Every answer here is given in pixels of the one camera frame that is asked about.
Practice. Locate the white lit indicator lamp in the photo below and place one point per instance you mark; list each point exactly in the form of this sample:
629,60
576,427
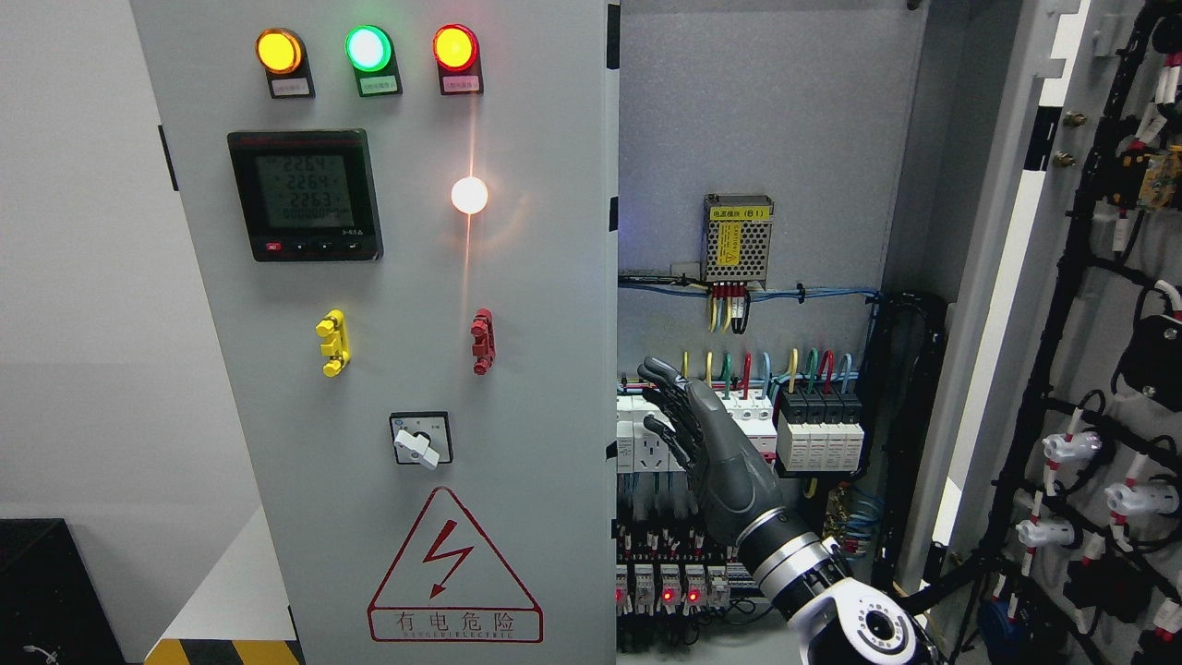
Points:
469,195

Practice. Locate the grey cabinet door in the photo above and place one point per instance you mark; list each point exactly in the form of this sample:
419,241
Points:
1044,521
530,436

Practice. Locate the white rotary selector switch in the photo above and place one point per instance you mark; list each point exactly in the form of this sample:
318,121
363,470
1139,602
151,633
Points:
421,438

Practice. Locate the yellow terminal connector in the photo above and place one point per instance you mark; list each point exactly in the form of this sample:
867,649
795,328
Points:
334,345

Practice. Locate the green indicator lamp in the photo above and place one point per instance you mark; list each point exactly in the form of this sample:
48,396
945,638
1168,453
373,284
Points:
373,59

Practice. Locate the black digital power meter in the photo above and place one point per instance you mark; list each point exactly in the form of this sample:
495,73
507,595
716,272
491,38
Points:
307,195

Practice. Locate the brass ground terminal bar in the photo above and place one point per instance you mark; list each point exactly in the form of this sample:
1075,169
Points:
836,521

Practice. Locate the red indicator lamp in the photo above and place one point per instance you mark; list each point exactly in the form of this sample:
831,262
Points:
457,53

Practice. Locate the lower relay terminal row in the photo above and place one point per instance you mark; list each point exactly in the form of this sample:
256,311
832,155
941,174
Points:
672,580

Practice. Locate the black box at left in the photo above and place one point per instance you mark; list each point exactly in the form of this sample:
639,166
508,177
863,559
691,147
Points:
49,611

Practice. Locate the yellow indicator lamp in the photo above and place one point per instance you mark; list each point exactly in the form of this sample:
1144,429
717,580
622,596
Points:
285,62

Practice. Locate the white socket breaker row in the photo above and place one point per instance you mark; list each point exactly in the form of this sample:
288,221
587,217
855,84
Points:
639,450

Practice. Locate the black white surge protector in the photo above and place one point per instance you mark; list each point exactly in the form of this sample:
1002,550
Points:
819,433

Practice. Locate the metal mesh power supply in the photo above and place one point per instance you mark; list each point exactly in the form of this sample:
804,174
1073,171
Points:
737,238

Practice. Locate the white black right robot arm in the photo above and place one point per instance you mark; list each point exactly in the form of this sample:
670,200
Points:
834,618

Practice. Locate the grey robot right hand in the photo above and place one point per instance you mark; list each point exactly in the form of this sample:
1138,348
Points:
731,482

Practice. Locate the red terminal connector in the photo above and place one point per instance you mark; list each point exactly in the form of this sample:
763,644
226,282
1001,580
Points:
484,349

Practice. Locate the red electric hazard sticker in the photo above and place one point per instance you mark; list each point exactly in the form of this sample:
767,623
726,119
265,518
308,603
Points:
448,582

